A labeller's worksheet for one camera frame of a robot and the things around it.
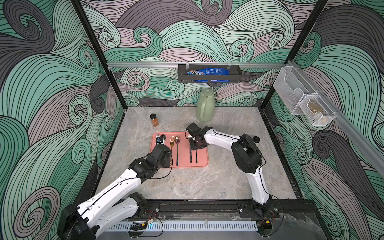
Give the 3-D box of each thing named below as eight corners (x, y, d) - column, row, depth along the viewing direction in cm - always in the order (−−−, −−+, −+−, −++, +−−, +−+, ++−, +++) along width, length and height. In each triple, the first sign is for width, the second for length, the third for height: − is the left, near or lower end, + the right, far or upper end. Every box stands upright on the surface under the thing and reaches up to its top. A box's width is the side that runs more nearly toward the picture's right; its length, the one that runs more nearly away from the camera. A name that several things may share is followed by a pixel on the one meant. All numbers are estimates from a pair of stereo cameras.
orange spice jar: (152, 127, 110) (149, 118, 102) (153, 122, 113) (150, 113, 106) (158, 127, 110) (156, 118, 102) (159, 122, 113) (157, 113, 106)
